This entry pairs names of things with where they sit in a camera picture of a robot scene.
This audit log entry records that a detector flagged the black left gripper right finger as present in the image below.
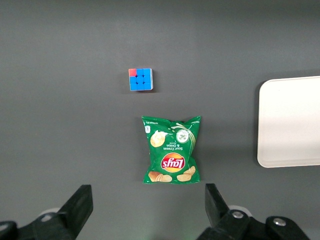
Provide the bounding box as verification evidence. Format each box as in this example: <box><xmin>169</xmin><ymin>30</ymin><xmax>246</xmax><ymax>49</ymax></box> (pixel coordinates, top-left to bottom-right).
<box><xmin>196</xmin><ymin>183</ymin><xmax>268</xmax><ymax>240</ymax></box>

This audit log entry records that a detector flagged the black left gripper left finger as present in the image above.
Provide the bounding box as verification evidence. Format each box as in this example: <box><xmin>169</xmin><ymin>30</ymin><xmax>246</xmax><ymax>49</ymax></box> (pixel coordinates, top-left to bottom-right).
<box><xmin>14</xmin><ymin>184</ymin><xmax>94</xmax><ymax>240</ymax></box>

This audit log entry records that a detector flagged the beige rectangular tray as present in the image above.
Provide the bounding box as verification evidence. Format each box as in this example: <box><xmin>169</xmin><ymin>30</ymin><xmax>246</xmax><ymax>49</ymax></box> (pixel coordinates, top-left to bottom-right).
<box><xmin>256</xmin><ymin>75</ymin><xmax>320</xmax><ymax>169</ymax></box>

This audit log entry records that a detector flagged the green Lay's chips bag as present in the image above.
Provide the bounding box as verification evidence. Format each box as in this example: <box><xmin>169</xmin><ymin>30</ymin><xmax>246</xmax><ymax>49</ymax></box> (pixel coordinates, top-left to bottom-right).
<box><xmin>141</xmin><ymin>114</ymin><xmax>202</xmax><ymax>186</ymax></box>

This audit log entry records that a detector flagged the blue Rubik's cube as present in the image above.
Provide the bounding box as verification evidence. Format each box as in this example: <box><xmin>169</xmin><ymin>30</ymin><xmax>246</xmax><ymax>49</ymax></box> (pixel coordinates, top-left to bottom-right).
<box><xmin>128</xmin><ymin>67</ymin><xmax>154</xmax><ymax>92</ymax></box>

